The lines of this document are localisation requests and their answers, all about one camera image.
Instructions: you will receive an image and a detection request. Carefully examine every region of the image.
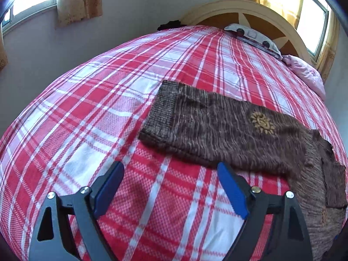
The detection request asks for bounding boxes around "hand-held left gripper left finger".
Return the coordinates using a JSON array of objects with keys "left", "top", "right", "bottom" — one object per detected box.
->
[{"left": 28, "top": 161, "right": 125, "bottom": 261}]

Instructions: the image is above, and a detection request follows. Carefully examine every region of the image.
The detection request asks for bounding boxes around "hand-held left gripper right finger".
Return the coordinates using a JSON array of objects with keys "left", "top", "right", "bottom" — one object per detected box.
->
[{"left": 217, "top": 162, "right": 313, "bottom": 261}]

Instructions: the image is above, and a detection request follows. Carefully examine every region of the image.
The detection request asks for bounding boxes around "brown striped knit sweater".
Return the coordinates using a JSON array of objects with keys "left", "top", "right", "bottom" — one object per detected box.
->
[{"left": 138, "top": 80, "right": 348, "bottom": 261}]

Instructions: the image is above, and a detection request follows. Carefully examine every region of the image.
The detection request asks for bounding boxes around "red plaid bed blanket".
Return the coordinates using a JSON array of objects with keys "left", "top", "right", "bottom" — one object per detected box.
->
[{"left": 0, "top": 24, "right": 343, "bottom": 261}]

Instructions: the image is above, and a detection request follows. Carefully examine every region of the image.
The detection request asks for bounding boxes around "pink quilt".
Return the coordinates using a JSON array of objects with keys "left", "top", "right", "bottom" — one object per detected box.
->
[{"left": 281, "top": 54, "right": 326, "bottom": 100}]

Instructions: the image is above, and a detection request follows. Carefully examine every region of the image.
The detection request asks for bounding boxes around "white patterned pillow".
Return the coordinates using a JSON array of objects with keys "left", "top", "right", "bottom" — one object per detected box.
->
[{"left": 224, "top": 24, "right": 283, "bottom": 60}]

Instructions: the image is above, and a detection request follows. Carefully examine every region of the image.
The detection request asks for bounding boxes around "beige floral curtain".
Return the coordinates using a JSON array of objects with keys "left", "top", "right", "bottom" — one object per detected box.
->
[
  {"left": 0, "top": 31, "right": 9, "bottom": 72},
  {"left": 55, "top": 0, "right": 104, "bottom": 28}
]

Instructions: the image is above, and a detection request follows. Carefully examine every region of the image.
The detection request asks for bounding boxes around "black object beside bed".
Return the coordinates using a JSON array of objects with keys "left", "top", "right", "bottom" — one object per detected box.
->
[{"left": 157, "top": 20, "right": 188, "bottom": 31}]

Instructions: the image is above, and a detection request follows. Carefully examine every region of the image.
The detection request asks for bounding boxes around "cream wooden headboard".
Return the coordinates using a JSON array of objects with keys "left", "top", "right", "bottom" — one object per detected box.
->
[{"left": 181, "top": 0, "right": 313, "bottom": 66}]

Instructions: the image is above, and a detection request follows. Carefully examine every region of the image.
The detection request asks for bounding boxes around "sliding window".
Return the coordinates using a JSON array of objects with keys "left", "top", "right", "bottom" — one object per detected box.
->
[
  {"left": 296, "top": 0, "right": 330, "bottom": 64},
  {"left": 1, "top": 0, "right": 58, "bottom": 36}
]

